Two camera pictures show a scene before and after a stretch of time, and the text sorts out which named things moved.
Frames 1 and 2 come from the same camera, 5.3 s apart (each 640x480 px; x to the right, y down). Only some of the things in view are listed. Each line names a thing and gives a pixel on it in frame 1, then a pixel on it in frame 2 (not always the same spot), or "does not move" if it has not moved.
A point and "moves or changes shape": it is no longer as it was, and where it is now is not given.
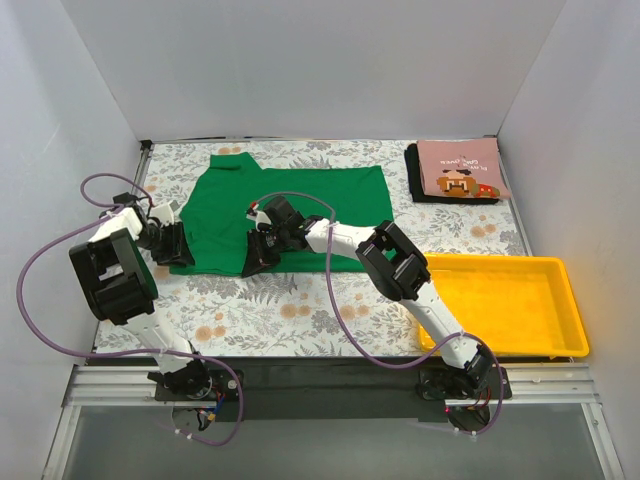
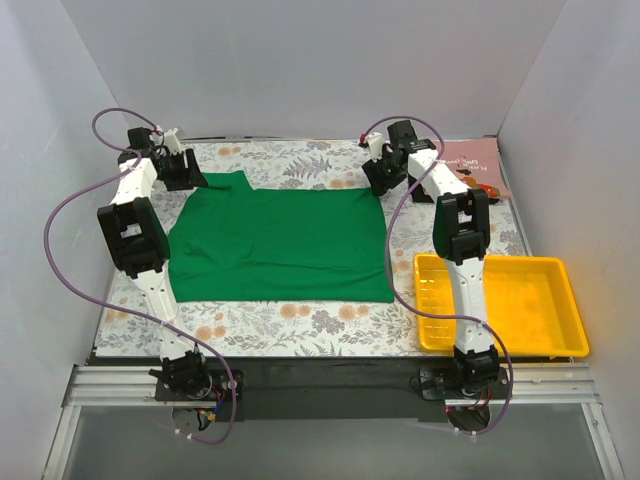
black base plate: x=312 y=389 does not move
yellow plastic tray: x=514 y=305 does not move
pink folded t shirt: x=463 y=167 does not move
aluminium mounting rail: x=130 y=386 does not move
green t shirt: x=216 y=219 moves or changes shape
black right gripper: x=263 y=245 to x=383 y=173
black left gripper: x=168 y=242 to x=177 y=170
